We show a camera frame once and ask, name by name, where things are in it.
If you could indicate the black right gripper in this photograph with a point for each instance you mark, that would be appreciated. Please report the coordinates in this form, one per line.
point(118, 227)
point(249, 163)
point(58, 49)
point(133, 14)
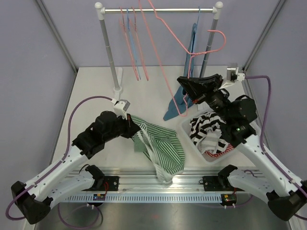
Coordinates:
point(207, 87)

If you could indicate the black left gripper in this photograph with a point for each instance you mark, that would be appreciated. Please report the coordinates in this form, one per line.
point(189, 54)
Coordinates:
point(131, 128)

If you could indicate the pink wire hanger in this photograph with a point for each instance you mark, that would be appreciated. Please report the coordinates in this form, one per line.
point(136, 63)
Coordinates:
point(123, 25)
point(139, 46)
point(164, 38)

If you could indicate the black white striped tank top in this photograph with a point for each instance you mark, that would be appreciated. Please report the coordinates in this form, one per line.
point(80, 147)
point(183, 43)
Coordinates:
point(205, 132)

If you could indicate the green white striped tank top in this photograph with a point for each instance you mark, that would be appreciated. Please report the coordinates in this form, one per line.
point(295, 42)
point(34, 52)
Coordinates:
point(162, 147)

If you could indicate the red white striped tank top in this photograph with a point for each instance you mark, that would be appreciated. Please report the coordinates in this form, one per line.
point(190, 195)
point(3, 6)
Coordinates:
point(219, 153)

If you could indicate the light blue wire hanger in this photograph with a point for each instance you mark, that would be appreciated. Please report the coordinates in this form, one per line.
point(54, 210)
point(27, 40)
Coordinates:
point(135, 58)

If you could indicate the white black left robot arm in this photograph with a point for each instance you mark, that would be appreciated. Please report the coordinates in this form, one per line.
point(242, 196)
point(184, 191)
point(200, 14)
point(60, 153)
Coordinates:
point(36, 197)

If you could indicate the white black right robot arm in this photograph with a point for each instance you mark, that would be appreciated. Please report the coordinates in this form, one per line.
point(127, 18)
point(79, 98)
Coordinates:
point(285, 193)

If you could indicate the blue tank top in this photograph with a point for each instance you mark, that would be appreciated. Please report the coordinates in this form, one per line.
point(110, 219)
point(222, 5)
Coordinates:
point(183, 103)

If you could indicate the white plastic basket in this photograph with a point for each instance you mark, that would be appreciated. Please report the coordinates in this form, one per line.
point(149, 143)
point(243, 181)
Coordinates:
point(196, 160)

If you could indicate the white silver clothes rack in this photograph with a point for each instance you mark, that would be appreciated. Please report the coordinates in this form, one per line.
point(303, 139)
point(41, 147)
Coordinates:
point(101, 11)

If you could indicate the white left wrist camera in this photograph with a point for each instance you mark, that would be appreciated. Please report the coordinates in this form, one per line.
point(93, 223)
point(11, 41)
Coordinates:
point(120, 107)

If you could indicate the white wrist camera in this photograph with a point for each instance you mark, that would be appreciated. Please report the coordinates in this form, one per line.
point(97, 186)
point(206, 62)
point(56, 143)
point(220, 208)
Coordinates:
point(234, 75)
point(120, 107)

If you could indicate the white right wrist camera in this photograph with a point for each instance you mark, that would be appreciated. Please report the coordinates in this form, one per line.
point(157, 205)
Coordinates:
point(234, 75)

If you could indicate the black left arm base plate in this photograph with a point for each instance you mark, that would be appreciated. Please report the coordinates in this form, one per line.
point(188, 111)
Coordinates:
point(109, 183)

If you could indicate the aluminium mounting rail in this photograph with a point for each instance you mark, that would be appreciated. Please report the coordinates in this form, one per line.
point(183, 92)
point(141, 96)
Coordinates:
point(146, 181)

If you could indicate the white slotted cable duct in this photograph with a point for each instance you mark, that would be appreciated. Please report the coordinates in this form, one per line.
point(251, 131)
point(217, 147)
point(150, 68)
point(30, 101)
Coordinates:
point(144, 198)

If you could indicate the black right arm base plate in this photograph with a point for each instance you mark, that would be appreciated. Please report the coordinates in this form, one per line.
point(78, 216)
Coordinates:
point(216, 183)

